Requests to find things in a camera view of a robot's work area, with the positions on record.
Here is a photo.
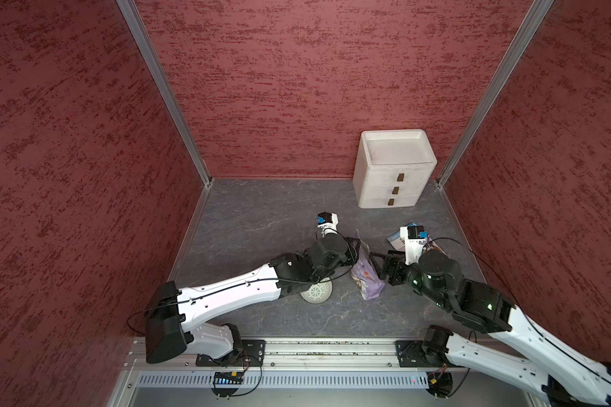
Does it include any left aluminium corner post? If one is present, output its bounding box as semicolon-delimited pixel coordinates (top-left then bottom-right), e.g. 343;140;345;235
116;0;212;188

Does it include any purple oats bag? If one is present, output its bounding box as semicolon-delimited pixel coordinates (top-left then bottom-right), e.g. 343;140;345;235
351;231;385;301

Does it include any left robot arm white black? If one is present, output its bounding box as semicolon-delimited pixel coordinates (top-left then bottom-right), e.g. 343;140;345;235
138;232;360;364

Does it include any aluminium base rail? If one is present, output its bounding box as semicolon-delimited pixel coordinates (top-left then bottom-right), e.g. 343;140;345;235
107;337;544;406

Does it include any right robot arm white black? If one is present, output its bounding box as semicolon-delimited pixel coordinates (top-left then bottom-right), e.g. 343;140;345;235
369;249;611;406

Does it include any aluminium corner post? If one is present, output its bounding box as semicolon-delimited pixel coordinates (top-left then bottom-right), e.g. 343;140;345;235
116;0;212;188
436;0;554;190

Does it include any right aluminium corner post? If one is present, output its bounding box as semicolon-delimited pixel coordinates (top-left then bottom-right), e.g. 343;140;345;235
436;0;554;190

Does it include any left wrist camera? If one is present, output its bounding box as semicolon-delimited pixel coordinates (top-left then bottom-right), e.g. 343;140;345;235
317;212;339;237

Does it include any dog picture booklet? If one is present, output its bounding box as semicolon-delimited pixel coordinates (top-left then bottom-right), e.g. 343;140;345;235
386;222;441;252

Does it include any white three-drawer storage box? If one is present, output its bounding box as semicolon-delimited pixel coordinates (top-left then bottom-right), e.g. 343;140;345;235
353;129;437;209

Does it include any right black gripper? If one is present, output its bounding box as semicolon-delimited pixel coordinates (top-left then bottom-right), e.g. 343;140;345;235
367;249;450;306

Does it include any white green patterned bowl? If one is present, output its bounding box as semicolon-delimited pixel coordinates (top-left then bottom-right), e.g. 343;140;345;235
300;277;334;305

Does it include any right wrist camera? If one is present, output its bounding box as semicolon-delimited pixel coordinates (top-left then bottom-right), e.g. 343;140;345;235
400;225;429;266

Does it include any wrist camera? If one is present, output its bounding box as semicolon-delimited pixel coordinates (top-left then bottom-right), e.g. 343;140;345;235
317;212;339;237
400;225;429;266

